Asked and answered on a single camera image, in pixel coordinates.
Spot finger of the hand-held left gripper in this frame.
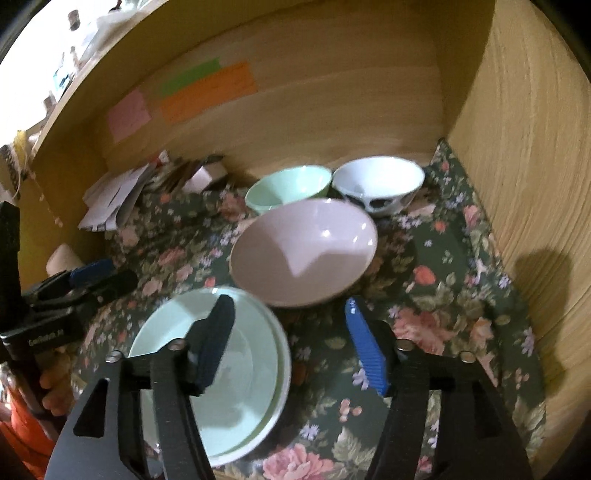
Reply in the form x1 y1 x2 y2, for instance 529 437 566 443
69 270 139 319
25 258 116 303

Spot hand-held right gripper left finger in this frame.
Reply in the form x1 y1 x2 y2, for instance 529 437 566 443
44 294 236 480

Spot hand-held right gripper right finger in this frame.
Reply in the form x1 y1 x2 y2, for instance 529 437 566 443
345 296 534 480

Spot pale green plate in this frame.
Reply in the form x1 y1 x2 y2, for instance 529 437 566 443
128 286 284 455

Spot pink bowl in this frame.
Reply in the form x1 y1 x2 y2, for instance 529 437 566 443
229 198 378 309

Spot white bowl with black pattern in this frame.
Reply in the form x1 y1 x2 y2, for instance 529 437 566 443
331 157 426 219

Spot pale green bowl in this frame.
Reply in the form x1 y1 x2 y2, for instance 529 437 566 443
245 165 333 215

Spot person's left hand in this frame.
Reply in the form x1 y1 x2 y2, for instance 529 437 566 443
39 351 84 418

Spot stack of white papers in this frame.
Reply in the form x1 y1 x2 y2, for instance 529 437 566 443
78 162 160 232

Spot floral tablecloth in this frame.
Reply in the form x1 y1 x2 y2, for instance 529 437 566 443
74 138 548 480

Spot stack of booklets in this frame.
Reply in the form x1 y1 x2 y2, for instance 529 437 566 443
157 154 218 195

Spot white tape roll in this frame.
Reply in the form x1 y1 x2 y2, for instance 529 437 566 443
185 161 227 192

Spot pink sticky note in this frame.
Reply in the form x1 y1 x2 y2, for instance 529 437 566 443
107 89 152 143

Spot coloured sticky notes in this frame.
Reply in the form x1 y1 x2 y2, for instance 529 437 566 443
159 61 257 124

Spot green sticky note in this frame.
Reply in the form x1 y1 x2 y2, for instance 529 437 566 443
157 58 222 97

